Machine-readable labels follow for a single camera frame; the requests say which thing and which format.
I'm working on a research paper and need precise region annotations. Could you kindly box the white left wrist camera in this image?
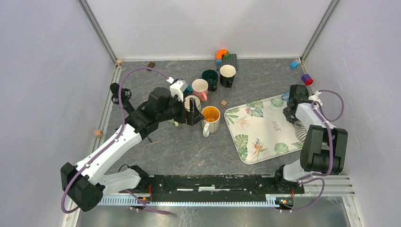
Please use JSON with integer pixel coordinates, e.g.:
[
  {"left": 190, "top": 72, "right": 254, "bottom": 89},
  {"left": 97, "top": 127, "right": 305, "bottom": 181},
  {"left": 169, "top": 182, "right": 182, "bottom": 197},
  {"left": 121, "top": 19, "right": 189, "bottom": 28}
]
[{"left": 169, "top": 79, "right": 188, "bottom": 102}]

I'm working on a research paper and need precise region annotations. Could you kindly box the brown block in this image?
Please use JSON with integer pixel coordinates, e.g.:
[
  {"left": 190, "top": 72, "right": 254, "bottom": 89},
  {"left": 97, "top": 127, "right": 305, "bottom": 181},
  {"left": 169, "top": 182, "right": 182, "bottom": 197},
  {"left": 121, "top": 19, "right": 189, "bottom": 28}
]
[{"left": 147, "top": 61, "right": 155, "bottom": 68}]

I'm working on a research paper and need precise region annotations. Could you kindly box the white ribbed mug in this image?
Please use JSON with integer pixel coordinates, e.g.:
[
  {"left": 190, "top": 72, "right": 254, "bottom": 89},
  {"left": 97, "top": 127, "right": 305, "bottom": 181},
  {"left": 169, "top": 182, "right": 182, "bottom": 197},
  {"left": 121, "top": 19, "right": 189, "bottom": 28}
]
[{"left": 184, "top": 95, "right": 201, "bottom": 112}]

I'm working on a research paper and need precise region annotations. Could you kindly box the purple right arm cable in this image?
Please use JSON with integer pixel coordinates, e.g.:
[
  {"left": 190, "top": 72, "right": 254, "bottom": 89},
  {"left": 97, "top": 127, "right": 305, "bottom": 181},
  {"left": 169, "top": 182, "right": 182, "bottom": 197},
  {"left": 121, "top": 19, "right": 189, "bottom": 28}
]
[{"left": 277, "top": 90, "right": 345, "bottom": 213}]

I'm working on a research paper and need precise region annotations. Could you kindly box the black octagonal mug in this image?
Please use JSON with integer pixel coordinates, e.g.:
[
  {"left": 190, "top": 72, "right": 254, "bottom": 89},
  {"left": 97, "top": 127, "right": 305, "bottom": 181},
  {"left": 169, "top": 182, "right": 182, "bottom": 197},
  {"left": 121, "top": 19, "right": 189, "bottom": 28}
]
[{"left": 219, "top": 65, "right": 236, "bottom": 88}]

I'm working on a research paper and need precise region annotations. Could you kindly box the light blue mug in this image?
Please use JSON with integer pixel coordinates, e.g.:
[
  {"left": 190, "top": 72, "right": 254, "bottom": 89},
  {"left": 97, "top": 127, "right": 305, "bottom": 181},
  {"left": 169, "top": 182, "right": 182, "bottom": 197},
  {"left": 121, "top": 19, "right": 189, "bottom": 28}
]
[{"left": 281, "top": 92, "right": 289, "bottom": 102}]

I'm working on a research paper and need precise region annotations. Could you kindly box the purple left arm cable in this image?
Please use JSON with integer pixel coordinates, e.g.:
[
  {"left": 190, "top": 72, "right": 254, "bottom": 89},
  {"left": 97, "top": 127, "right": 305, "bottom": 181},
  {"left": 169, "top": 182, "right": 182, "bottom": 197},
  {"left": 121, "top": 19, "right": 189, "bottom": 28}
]
[{"left": 61, "top": 67, "right": 174, "bottom": 216}]

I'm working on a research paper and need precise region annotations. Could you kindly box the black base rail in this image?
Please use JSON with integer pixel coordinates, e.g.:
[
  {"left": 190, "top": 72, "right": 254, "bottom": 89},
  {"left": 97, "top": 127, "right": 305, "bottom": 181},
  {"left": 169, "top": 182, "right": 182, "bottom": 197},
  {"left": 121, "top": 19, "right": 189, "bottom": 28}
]
[{"left": 130, "top": 175, "right": 305, "bottom": 202}]

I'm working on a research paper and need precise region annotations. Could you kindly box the white striped mug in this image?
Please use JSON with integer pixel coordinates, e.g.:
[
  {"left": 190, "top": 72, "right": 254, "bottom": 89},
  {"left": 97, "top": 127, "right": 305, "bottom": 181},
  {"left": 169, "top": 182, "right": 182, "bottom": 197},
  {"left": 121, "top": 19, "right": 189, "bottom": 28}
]
[{"left": 294, "top": 123, "right": 307, "bottom": 143}]

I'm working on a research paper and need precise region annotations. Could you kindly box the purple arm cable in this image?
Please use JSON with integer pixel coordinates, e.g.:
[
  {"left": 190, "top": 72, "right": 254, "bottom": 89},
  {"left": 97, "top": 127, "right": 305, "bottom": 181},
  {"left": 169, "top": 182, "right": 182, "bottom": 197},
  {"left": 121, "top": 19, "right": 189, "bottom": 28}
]
[
  {"left": 61, "top": 67, "right": 174, "bottom": 216},
  {"left": 277, "top": 90, "right": 345, "bottom": 213}
]

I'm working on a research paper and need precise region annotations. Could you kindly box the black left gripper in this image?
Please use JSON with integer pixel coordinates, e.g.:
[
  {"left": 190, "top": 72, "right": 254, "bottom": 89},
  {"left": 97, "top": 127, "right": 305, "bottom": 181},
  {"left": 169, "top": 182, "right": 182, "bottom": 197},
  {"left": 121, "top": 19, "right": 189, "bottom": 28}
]
[{"left": 157, "top": 94, "right": 204, "bottom": 126}]

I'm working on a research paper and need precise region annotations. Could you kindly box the pink mug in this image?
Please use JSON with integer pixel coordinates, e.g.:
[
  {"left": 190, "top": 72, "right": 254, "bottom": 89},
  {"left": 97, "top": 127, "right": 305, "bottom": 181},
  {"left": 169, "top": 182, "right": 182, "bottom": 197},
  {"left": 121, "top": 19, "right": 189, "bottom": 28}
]
[{"left": 192, "top": 79, "right": 209, "bottom": 102}]

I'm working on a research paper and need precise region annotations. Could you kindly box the light green mug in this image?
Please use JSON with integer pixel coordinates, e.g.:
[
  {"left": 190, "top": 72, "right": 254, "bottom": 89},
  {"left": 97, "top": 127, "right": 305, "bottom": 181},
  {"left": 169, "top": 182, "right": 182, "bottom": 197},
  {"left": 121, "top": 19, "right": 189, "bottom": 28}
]
[{"left": 168, "top": 119, "right": 179, "bottom": 127}]

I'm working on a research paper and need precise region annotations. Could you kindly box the dark green mug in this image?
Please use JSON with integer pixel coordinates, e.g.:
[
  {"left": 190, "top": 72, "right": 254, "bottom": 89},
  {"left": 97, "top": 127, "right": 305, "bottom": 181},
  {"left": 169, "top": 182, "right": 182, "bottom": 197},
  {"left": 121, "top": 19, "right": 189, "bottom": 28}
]
[{"left": 200, "top": 70, "right": 218, "bottom": 91}]

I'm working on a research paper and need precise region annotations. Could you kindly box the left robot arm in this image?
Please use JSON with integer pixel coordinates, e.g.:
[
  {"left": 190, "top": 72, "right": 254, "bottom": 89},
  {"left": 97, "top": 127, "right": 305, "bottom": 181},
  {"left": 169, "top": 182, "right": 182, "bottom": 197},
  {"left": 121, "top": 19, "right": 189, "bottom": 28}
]
[{"left": 61, "top": 87, "right": 204, "bottom": 213}]

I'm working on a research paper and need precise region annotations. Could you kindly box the orange curved lego brick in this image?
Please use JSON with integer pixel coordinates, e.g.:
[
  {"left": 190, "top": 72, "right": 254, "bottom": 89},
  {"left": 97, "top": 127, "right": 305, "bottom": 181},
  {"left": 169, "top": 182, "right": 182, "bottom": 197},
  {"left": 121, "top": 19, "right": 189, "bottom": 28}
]
[{"left": 216, "top": 49, "right": 227, "bottom": 59}]

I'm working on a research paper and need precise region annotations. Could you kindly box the purple and red block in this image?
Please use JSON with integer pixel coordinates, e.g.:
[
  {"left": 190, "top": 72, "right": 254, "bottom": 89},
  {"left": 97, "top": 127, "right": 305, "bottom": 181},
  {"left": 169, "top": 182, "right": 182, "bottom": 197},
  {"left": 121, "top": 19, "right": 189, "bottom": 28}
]
[{"left": 301, "top": 74, "right": 314, "bottom": 86}]

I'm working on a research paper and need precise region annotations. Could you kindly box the dark blue mug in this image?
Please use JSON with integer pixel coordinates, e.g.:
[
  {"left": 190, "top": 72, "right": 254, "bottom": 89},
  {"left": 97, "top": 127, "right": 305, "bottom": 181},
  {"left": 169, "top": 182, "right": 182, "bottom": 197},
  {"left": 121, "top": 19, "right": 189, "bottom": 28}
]
[{"left": 173, "top": 79, "right": 188, "bottom": 93}]

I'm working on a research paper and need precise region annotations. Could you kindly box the cream upside-down mug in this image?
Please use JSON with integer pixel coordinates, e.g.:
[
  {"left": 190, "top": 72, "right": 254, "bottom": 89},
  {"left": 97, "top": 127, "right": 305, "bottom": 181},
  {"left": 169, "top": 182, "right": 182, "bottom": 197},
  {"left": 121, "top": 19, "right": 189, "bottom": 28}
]
[{"left": 201, "top": 106, "right": 221, "bottom": 137}]

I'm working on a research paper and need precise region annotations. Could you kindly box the light blue block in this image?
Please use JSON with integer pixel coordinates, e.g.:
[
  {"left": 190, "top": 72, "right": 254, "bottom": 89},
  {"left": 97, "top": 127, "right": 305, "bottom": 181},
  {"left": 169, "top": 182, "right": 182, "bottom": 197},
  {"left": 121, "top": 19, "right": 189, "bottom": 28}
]
[{"left": 289, "top": 59, "right": 301, "bottom": 69}]

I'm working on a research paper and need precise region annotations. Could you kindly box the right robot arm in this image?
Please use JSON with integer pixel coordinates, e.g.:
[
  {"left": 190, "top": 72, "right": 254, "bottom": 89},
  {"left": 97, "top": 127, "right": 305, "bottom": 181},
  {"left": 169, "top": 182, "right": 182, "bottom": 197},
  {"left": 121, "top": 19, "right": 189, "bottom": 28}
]
[{"left": 273, "top": 85, "right": 348, "bottom": 193}]

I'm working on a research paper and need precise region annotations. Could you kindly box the floral white tray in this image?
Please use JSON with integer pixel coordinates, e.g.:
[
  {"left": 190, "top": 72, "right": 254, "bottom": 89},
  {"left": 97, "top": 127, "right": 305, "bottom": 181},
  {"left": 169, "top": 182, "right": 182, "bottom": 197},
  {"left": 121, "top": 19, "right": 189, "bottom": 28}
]
[{"left": 224, "top": 95, "right": 303, "bottom": 165}]

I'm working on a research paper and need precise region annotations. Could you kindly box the grey lego baseplate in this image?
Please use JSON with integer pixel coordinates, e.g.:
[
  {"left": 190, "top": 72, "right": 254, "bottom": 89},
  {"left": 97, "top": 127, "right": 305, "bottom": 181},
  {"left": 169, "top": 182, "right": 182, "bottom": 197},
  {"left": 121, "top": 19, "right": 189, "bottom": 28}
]
[{"left": 216, "top": 54, "right": 238, "bottom": 71}]

